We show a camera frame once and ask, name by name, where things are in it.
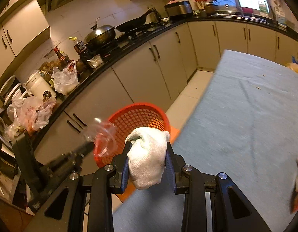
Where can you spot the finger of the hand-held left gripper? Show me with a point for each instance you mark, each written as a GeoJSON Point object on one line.
{"type": "Point", "coordinates": [74, 154]}

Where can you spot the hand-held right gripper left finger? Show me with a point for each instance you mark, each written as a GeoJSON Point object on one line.
{"type": "Point", "coordinates": [126, 172]}

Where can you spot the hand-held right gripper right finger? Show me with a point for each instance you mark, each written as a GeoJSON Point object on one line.
{"type": "Point", "coordinates": [171, 174]}

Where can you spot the white paper towel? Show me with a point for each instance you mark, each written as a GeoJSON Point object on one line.
{"type": "Point", "coordinates": [146, 157]}

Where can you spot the clear plastic cup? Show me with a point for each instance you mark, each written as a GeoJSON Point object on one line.
{"type": "Point", "coordinates": [103, 135]}

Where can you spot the red plastic mesh basket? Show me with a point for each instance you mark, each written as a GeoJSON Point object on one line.
{"type": "Point", "coordinates": [139, 116]}

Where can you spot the pink and white plastic bags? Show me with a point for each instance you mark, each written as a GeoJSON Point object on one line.
{"type": "Point", "coordinates": [30, 113]}

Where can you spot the white plastic bag red print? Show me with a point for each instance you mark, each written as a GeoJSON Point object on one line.
{"type": "Point", "coordinates": [64, 82]}

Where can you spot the white electric kettle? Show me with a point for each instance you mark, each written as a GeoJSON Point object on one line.
{"type": "Point", "coordinates": [39, 84]}

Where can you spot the grey tablecloth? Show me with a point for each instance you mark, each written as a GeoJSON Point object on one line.
{"type": "Point", "coordinates": [235, 113]}

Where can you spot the clear seasoning box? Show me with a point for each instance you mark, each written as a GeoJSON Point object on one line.
{"type": "Point", "coordinates": [94, 61]}

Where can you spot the brown sauce bottle red cap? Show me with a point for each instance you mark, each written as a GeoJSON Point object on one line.
{"type": "Point", "coordinates": [62, 59]}

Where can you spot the beige base cabinets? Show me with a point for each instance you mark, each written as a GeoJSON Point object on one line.
{"type": "Point", "coordinates": [144, 72]}

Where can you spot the dark oil bottle yellow cap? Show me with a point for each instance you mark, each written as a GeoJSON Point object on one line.
{"type": "Point", "coordinates": [79, 47]}

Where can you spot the steel wok with lid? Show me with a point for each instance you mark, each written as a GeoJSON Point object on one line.
{"type": "Point", "coordinates": [100, 35]}

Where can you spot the black gas stove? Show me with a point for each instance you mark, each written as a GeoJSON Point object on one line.
{"type": "Point", "coordinates": [139, 32]}

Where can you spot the black frying pan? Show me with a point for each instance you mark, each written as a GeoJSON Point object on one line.
{"type": "Point", "coordinates": [130, 24]}

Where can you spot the silver countertop appliance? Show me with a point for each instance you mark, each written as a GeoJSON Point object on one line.
{"type": "Point", "coordinates": [179, 9]}

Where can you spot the chopstick holder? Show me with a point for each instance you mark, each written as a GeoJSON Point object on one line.
{"type": "Point", "coordinates": [200, 5]}

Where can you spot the glass pot lid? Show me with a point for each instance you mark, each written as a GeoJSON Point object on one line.
{"type": "Point", "coordinates": [226, 7]}

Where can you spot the red container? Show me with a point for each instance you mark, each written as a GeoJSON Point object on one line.
{"type": "Point", "coordinates": [246, 10]}

